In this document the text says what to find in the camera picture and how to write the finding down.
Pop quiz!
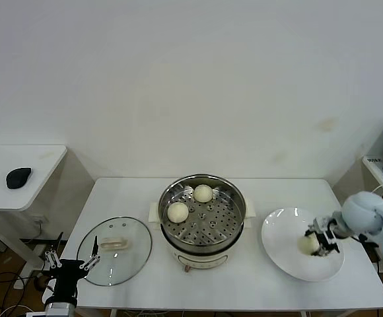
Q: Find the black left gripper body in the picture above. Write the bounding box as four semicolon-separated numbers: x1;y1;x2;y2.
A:
51;260;87;303

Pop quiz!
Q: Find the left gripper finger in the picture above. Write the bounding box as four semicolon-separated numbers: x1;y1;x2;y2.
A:
45;232;64;270
80;235;100;271

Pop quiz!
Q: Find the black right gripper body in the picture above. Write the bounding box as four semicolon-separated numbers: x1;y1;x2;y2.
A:
313;214;341;254

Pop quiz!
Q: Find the white steamed baozi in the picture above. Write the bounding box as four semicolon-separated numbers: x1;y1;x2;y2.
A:
193;184;214;203
166;201;190;223
296;234;321;257

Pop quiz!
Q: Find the glass lid cream handle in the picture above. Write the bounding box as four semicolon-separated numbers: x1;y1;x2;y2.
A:
76;216;153;287

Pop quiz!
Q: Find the stainless steel steamer basket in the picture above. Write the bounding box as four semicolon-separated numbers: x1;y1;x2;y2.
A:
158;174;248;252

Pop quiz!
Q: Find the white round plate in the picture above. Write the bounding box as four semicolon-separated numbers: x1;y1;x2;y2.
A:
261;207;345;282

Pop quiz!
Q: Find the white desk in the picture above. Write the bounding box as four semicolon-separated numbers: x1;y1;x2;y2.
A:
361;155;383;295

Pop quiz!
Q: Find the black computer mouse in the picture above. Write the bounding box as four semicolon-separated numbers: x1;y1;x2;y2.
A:
6;167;33;190

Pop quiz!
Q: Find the white side table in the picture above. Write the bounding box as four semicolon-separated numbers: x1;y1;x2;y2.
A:
0;144;69;277

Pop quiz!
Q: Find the cream electric cooking pot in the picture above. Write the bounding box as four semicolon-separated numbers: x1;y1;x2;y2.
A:
148;197;257;274

